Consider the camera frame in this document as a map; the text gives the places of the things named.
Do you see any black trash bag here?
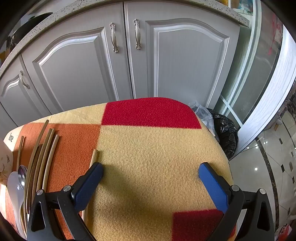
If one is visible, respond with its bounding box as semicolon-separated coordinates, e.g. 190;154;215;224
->
206;108;238;160

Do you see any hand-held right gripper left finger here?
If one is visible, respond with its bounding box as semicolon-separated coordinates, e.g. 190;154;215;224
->
26;162;104;241

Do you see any metal cabinet handle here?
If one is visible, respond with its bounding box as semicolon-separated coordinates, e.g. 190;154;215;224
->
133;19;142;50
109;22;119;53
19;71;30;90

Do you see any checkered red orange yellow blanket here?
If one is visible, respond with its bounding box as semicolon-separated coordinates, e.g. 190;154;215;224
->
3;97;237;241

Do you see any black wok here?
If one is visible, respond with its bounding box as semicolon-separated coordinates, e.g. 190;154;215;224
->
11;12;53;39

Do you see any metal spoon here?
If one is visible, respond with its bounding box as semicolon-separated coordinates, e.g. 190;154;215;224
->
17;165;29;223

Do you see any red package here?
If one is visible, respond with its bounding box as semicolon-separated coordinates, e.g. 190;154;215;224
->
275;224;293;241

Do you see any red paper decoration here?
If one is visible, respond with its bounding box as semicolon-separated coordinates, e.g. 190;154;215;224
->
269;14;284;56

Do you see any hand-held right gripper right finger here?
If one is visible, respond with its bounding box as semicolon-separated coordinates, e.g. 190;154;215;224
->
198;162;275;241

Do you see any floral white cup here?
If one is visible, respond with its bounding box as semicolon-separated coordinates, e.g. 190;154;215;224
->
0;139;14;186

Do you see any clear plastic bag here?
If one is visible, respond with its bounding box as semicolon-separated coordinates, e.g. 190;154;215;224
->
188;100;216;137

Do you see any white wood-grain panel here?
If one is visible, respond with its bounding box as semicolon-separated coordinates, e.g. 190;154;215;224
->
236;25;296;154

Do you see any glass sliding door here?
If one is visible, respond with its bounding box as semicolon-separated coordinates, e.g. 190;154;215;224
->
217;0;285;130

